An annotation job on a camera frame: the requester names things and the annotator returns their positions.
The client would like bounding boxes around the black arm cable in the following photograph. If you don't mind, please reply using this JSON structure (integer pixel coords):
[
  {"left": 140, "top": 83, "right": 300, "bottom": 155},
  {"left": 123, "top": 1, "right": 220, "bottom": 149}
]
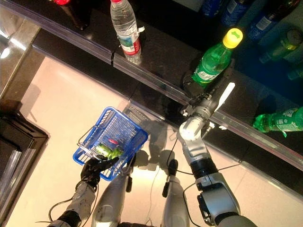
[
  {"left": 182, "top": 163, "right": 240, "bottom": 227},
  {"left": 35, "top": 184, "right": 100, "bottom": 227}
]

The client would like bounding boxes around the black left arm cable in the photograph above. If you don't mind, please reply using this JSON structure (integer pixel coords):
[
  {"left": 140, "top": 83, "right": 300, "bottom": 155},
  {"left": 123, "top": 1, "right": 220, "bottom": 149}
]
[{"left": 35, "top": 184, "right": 100, "bottom": 227}]

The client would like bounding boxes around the Coca-Cola bottle red cap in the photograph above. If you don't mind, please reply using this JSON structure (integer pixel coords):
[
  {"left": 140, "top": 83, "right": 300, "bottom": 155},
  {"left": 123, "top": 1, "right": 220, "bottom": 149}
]
[{"left": 53, "top": 0, "right": 92, "bottom": 31}]

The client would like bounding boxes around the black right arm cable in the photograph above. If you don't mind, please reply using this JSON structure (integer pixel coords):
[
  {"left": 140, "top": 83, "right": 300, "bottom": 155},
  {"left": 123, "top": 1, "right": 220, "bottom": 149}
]
[{"left": 182, "top": 163, "right": 240, "bottom": 227}]

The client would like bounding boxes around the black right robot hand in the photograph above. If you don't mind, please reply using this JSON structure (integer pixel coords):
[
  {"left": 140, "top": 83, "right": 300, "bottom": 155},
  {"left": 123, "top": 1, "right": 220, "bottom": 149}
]
[{"left": 182, "top": 58, "right": 235, "bottom": 106}]

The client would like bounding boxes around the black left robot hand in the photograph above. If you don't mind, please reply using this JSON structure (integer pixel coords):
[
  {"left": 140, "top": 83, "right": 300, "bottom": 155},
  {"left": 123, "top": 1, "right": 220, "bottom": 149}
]
[{"left": 80, "top": 156, "right": 119, "bottom": 189}]

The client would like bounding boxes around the blue plastic shopping basket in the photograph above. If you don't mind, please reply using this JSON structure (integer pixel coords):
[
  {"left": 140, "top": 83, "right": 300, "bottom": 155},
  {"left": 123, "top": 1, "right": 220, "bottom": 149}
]
[{"left": 72, "top": 106, "right": 149, "bottom": 182}]

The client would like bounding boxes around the clear water bottle red label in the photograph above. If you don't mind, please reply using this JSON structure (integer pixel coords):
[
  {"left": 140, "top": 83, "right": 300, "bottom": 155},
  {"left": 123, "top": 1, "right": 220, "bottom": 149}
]
[{"left": 110, "top": 0, "right": 143, "bottom": 64}]

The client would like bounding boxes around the black metal shelf board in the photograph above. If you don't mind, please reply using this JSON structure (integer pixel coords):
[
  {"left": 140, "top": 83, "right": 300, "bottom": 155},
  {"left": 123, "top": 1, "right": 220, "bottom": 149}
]
[
  {"left": 0, "top": 0, "right": 303, "bottom": 157},
  {"left": 32, "top": 30, "right": 303, "bottom": 197}
]

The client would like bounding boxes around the Pepsi bottle blue cap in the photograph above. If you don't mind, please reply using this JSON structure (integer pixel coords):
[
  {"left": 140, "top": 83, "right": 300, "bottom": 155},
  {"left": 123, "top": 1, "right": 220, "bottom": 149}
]
[
  {"left": 220, "top": 0, "right": 252, "bottom": 27},
  {"left": 201, "top": 0, "right": 228, "bottom": 19},
  {"left": 246, "top": 0, "right": 286, "bottom": 41}
]

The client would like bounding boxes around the clear plastic price rail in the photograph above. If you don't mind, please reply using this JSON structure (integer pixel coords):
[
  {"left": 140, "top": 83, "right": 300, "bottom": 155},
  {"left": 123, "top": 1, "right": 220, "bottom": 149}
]
[
  {"left": 0, "top": 0, "right": 116, "bottom": 65},
  {"left": 113, "top": 56, "right": 303, "bottom": 165}
]

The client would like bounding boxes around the small green drink item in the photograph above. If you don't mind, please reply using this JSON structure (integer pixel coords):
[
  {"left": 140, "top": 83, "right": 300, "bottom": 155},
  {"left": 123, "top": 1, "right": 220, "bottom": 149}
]
[{"left": 110, "top": 146, "right": 124, "bottom": 159}]

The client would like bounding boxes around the black side shelf unit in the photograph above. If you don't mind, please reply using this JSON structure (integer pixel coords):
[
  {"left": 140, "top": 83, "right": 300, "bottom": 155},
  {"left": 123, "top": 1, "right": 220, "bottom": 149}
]
[{"left": 0, "top": 99, "right": 50, "bottom": 227}]

